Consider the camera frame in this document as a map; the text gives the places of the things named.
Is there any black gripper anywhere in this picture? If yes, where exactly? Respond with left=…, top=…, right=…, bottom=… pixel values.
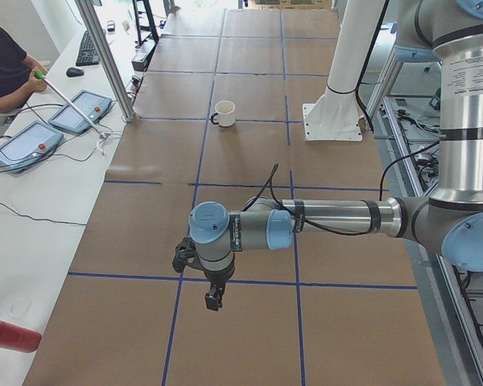
left=204, top=266, right=234, bottom=310

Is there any white smiley mug black handle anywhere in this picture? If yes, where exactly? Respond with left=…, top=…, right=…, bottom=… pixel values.
left=210, top=101, right=236, bottom=127

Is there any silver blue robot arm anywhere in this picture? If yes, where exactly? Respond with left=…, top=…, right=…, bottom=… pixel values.
left=172, top=1, right=483, bottom=310

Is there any white side desk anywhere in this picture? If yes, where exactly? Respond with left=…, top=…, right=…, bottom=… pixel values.
left=0, top=11, right=146, bottom=386

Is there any red water bottle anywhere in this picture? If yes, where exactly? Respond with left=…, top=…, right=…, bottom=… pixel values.
left=0, top=320, right=42, bottom=353

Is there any far blue teach pendant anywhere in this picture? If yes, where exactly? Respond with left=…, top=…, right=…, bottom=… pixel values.
left=48, top=90, right=113, bottom=134

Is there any blue teach pendant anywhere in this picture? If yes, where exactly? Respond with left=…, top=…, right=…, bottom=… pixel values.
left=48, top=90, right=113, bottom=134
left=0, top=121, right=64, bottom=173

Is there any near blue teach pendant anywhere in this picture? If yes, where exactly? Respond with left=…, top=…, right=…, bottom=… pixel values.
left=0, top=121, right=64, bottom=173

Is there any black computer mouse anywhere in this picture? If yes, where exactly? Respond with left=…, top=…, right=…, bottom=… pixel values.
left=66, top=67, right=85, bottom=78

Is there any black keyboard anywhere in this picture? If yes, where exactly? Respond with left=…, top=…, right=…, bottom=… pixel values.
left=76, top=31, right=100, bottom=67

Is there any person in black shirt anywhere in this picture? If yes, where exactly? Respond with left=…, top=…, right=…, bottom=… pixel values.
left=0, top=27, right=47, bottom=113

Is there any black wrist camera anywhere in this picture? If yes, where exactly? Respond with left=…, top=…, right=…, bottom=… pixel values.
left=172, top=236, right=203, bottom=273

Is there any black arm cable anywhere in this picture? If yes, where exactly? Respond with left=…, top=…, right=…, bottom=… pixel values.
left=241, top=140, right=440, bottom=236

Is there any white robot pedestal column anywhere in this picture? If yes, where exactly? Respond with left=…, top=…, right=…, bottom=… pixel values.
left=303, top=0, right=388, bottom=142

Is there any aluminium side frame rail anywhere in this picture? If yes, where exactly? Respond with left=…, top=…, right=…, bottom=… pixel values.
left=368, top=53, right=483, bottom=385

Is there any green handled reacher stick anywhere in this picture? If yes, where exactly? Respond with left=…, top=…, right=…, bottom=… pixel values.
left=34, top=68, right=111, bottom=156

